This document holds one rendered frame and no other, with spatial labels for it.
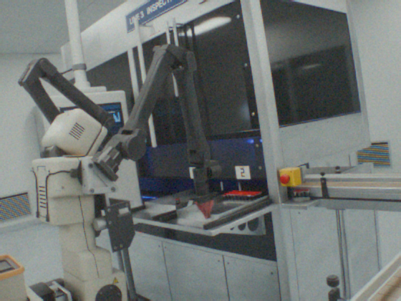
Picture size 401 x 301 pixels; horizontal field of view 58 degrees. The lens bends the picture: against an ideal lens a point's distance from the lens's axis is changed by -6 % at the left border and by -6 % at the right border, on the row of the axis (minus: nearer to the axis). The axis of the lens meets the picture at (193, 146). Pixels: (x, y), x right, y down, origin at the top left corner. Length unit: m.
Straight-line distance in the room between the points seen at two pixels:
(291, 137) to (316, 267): 0.66
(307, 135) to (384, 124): 4.52
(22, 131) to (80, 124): 5.55
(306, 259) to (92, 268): 1.02
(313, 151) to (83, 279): 1.20
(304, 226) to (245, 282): 0.42
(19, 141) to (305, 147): 5.58
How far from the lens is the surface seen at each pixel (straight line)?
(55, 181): 1.23
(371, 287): 0.70
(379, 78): 6.34
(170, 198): 2.08
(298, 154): 1.80
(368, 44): 6.42
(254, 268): 1.91
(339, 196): 1.65
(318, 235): 1.97
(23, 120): 6.86
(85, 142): 1.30
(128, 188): 2.35
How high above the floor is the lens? 1.27
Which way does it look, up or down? 3 degrees down
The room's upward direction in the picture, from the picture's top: 9 degrees counter-clockwise
